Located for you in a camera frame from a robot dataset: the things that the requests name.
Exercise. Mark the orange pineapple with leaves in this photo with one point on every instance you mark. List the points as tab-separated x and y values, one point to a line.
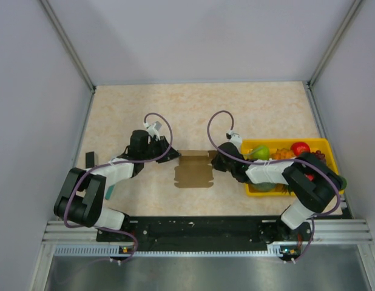
283	154

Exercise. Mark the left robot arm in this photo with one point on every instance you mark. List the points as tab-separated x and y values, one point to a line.
83	193

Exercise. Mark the white slotted cable duct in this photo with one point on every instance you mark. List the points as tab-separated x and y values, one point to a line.
116	251

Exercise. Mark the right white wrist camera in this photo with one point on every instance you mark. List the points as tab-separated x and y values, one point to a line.
235	139

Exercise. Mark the red apple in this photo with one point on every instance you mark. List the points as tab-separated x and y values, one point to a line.
299	147

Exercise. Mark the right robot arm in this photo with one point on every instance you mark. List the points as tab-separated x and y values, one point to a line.
309	178

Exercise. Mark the brown cardboard box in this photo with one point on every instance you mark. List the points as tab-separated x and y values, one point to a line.
194	169

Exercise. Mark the green pear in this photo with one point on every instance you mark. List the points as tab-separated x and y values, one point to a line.
261	152

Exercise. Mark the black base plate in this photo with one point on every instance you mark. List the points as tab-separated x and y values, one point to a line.
204	245

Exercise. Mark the yellow plastic tray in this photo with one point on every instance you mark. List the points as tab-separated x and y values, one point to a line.
314	143

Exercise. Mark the dark purple grapes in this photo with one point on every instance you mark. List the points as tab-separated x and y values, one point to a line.
320	156

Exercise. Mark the black rectangular box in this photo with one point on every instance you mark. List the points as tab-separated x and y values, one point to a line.
91	160

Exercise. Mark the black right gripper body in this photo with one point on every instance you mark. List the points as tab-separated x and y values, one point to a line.
219	165

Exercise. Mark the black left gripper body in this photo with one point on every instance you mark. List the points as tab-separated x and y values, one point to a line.
156	149

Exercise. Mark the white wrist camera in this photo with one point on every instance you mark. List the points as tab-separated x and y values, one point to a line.
235	139
153	129

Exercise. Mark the green melon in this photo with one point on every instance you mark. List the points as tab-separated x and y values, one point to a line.
264	187

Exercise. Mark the green avocado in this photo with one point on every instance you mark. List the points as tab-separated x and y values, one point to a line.
343	183

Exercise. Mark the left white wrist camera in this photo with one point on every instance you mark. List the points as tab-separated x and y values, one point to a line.
153	129

